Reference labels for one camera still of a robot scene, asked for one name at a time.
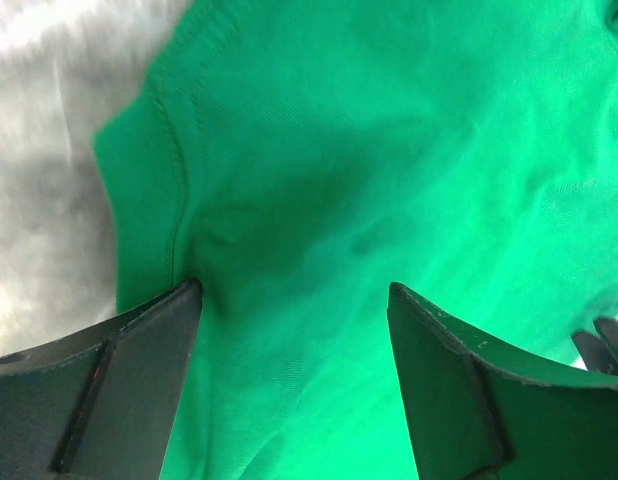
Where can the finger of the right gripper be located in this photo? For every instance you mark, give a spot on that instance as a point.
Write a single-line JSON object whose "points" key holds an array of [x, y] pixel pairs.
{"points": [[599, 350]]}

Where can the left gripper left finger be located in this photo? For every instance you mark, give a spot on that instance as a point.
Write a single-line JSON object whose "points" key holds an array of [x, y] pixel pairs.
{"points": [[99, 403]]}

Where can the green t shirt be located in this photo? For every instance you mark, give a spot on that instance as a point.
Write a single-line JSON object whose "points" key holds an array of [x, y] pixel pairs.
{"points": [[298, 157]]}

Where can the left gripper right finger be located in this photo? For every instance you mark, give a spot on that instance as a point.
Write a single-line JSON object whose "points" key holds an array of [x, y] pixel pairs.
{"points": [[478, 407]]}

